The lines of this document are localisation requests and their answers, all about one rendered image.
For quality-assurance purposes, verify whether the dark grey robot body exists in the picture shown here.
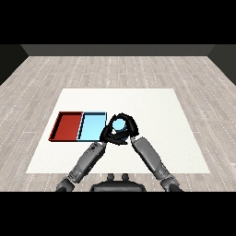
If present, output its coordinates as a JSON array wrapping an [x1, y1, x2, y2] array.
[[89, 173, 148, 193]]

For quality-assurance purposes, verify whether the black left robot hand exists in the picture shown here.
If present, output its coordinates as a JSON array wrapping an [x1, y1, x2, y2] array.
[[99, 113, 128, 146]]

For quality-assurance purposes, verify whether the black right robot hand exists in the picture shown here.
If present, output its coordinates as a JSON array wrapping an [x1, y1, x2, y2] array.
[[115, 112, 140, 138]]

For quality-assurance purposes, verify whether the light blue shallow open box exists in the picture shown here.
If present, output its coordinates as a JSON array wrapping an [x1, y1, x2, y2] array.
[[76, 112, 108, 142]]

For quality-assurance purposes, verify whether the small blue can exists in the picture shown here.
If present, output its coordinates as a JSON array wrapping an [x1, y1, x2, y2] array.
[[112, 118, 128, 145]]

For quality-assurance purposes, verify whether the red shallow open box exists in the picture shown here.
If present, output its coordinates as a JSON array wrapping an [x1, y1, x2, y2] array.
[[48, 111, 84, 143]]

